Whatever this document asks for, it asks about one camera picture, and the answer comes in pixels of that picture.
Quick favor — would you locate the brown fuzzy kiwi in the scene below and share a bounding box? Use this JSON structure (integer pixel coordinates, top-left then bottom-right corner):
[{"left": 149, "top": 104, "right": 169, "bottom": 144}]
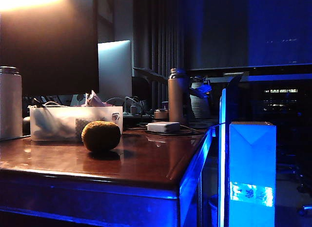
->
[{"left": 81, "top": 121, "right": 122, "bottom": 153}]

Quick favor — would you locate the translucent plastic storage box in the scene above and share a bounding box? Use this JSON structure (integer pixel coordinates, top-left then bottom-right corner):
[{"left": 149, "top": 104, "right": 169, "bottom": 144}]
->
[{"left": 29, "top": 105, "right": 124, "bottom": 142}]

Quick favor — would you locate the round metal bottle lid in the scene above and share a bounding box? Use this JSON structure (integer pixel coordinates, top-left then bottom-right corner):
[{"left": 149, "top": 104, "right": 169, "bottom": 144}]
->
[{"left": 153, "top": 109, "right": 169, "bottom": 120}]

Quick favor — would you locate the white power adapter brick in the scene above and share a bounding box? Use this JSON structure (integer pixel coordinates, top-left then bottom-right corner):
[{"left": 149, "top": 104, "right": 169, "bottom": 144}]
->
[{"left": 146, "top": 122, "right": 181, "bottom": 134}]

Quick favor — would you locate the metallic thermos bottle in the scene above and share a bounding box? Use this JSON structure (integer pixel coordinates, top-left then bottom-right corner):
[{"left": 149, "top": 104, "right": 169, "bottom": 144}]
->
[{"left": 167, "top": 68, "right": 189, "bottom": 124}]

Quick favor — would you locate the ribbed white humidifier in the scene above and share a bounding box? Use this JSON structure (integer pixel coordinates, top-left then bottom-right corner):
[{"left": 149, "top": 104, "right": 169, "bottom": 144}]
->
[{"left": 189, "top": 77, "right": 212, "bottom": 119}]

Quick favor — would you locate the blue clip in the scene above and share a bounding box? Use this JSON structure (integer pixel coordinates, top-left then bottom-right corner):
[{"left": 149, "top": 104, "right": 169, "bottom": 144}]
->
[{"left": 189, "top": 84, "right": 213, "bottom": 99}]

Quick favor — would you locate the silver monitor back panel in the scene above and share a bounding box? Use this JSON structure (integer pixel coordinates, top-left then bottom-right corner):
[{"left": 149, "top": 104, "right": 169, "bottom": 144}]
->
[{"left": 97, "top": 40, "right": 134, "bottom": 101}]

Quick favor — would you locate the purple tissue pack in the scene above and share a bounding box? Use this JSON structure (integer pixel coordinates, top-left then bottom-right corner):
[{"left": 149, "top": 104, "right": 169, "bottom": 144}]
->
[{"left": 82, "top": 90, "right": 113, "bottom": 107}]

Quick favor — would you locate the tall upright board panel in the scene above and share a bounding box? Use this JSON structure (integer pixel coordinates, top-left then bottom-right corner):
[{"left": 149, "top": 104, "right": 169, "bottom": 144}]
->
[{"left": 218, "top": 74, "right": 244, "bottom": 227}]

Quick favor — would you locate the cardboard carton with tape label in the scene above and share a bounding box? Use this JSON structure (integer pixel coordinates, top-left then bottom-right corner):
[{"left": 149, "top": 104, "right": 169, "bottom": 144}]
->
[{"left": 228, "top": 121, "right": 277, "bottom": 227}]

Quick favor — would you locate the large black monitor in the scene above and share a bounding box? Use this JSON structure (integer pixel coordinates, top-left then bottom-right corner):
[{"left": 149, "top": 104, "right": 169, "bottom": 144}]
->
[{"left": 0, "top": 0, "right": 99, "bottom": 97}]

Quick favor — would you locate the white bottle with steel neck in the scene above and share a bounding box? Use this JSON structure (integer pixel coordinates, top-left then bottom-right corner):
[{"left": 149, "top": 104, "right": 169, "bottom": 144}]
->
[{"left": 0, "top": 66, "right": 23, "bottom": 140}]

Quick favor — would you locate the thin dark adapter cable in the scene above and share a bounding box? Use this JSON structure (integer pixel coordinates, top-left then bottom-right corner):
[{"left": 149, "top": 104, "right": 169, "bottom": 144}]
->
[{"left": 126, "top": 125, "right": 208, "bottom": 136}]

